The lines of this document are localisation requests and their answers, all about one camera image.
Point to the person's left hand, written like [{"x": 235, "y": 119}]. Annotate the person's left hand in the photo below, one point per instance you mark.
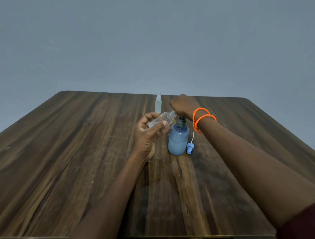
[{"x": 144, "y": 140}]

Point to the person's right hand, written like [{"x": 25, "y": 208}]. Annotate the person's right hand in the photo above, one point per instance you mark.
[{"x": 184, "y": 105}]

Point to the person's right fingers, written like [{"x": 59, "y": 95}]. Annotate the person's right fingers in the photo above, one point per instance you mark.
[{"x": 175, "y": 106}]

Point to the person's left thumb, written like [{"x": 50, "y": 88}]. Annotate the person's left thumb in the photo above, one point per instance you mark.
[{"x": 158, "y": 126}]

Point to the small clear plastic bottle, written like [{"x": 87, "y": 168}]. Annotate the small clear plastic bottle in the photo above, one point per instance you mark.
[{"x": 161, "y": 119}]

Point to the blue pump bottle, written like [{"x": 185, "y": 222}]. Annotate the blue pump bottle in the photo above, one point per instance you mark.
[{"x": 178, "y": 140}]

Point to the person's right forearm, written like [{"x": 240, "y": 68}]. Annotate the person's right forearm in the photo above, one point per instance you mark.
[{"x": 246, "y": 162}]

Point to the person's left forearm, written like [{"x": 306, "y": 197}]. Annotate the person's left forearm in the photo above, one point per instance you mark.
[{"x": 118, "y": 197}]

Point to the clear spray bottle with cap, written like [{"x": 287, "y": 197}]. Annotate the clear spray bottle with cap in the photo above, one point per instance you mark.
[{"x": 158, "y": 104}]

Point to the blue spray cap with tube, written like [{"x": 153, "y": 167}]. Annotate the blue spray cap with tube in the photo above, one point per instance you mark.
[{"x": 190, "y": 148}]

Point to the maroon sleeve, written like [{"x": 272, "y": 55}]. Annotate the maroon sleeve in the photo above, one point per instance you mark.
[{"x": 299, "y": 224}]

